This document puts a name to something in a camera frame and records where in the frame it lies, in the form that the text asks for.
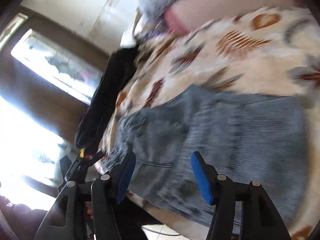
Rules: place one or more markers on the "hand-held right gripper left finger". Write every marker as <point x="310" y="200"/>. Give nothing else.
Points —
<point x="126" y="177"/>

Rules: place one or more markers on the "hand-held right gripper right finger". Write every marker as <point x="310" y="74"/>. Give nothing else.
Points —
<point x="202" y="180"/>

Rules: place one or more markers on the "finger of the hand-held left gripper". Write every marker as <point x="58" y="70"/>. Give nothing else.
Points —
<point x="95" y="158"/>

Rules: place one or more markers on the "grey-blue denim pants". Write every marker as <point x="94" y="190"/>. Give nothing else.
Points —
<point x="237" y="135"/>

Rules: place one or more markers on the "person's left forearm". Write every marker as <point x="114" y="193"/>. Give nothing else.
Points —
<point x="20" y="220"/>

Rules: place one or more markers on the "person's left hand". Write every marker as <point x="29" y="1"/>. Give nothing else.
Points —
<point x="90" y="210"/>

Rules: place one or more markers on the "person's dark trouser leg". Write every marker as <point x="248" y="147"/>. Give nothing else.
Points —
<point x="140" y="222"/>

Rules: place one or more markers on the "bright glass window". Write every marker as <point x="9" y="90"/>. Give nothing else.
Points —
<point x="25" y="142"/>

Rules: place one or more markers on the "black garment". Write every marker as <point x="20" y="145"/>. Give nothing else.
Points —
<point x="110" y="80"/>

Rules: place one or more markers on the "stained glass window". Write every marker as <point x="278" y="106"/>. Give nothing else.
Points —
<point x="62" y="65"/>

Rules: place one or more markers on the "cream leaf print blanket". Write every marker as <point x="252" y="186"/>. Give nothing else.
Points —
<point x="250" y="62"/>

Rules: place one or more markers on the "grey quilted pillow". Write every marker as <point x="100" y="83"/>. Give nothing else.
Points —
<point x="155" y="2"/>

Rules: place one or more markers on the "pink bolster cushion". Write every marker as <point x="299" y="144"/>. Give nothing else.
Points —
<point x="212" y="10"/>

